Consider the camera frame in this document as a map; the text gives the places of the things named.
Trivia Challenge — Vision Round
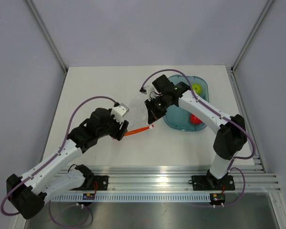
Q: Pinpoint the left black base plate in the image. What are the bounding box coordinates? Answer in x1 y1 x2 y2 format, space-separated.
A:
71 175 109 191

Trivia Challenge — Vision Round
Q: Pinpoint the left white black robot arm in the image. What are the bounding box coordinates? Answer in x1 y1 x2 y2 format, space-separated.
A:
6 104 129 219

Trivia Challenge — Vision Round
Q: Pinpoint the smooth green apple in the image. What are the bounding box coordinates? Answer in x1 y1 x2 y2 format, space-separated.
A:
192 83 203 95

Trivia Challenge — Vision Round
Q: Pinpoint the white slotted cable duct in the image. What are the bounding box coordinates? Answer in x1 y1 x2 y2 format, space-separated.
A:
52 193 211 203

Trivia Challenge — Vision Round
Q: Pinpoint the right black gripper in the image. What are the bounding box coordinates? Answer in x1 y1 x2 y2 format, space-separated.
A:
145 94 172 125

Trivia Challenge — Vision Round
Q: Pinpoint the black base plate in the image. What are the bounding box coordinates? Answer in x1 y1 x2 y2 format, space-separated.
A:
188 175 235 191
71 175 109 191

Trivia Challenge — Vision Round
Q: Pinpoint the red fruit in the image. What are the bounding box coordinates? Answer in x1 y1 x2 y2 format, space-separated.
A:
190 114 202 125

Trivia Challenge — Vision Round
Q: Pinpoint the control board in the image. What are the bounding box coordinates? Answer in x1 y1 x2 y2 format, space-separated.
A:
82 193 95 200
211 193 225 203

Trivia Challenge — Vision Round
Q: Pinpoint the clear orange zip top bag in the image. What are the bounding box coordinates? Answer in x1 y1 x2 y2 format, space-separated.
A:
112 95 155 140

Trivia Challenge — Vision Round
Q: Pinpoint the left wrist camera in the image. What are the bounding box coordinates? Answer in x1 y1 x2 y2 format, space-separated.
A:
111 103 129 121

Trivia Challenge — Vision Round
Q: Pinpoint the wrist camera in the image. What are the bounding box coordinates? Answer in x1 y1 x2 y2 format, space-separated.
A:
111 103 129 121
139 85 157 100

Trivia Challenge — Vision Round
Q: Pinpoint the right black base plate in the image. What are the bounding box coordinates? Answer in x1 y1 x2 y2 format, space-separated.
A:
188 175 235 191

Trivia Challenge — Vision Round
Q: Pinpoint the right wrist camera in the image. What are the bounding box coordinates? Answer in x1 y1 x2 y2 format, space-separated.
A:
139 85 157 100

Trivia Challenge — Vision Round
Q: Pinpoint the teal plastic bin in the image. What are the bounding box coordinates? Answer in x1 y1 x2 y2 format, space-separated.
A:
163 76 209 132

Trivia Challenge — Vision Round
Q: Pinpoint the frame post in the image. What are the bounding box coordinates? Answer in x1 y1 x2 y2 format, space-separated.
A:
24 0 68 75
230 0 276 74

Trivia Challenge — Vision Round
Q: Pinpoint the right control board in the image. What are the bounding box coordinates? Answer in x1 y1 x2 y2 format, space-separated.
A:
211 193 225 203

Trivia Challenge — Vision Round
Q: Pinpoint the left frame post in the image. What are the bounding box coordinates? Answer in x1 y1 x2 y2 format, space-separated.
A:
24 0 68 75

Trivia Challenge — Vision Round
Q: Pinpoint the left control board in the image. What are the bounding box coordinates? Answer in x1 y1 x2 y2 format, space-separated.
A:
82 193 95 200

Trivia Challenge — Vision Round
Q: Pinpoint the right frame post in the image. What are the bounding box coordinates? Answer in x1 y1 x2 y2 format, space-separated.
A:
230 0 276 74

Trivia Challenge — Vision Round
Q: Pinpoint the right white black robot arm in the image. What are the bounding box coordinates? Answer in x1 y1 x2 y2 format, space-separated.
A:
140 75 247 189

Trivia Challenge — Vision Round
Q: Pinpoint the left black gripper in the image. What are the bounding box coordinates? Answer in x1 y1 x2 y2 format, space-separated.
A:
97 109 129 141

